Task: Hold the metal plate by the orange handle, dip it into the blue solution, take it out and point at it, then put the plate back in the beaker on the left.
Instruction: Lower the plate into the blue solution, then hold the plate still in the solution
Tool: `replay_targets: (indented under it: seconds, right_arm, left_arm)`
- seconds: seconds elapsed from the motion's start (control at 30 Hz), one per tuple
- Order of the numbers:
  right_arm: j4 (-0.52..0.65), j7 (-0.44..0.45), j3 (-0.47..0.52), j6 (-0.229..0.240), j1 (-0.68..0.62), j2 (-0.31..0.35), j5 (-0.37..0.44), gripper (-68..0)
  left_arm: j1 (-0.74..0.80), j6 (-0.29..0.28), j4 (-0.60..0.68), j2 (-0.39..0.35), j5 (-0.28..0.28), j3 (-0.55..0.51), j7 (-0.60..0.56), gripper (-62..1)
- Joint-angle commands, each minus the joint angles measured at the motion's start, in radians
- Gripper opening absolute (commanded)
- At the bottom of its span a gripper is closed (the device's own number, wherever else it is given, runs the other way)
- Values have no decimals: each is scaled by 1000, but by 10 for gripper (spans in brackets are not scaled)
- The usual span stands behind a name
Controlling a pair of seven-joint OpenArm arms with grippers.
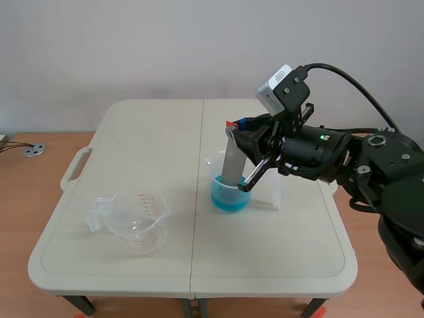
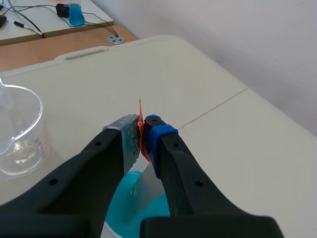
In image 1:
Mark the black table leg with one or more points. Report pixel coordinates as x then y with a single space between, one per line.
193 308
313 308
79 304

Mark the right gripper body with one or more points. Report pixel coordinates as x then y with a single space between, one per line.
311 149

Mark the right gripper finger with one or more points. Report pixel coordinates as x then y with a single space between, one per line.
253 144
258 121

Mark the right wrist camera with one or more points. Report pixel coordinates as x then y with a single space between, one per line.
270 91

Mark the clear beaker with blue liquid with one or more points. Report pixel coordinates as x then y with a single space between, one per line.
228 198

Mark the empty clear plastic beaker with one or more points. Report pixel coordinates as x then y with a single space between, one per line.
139 222

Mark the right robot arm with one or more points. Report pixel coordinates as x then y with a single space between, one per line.
391 185

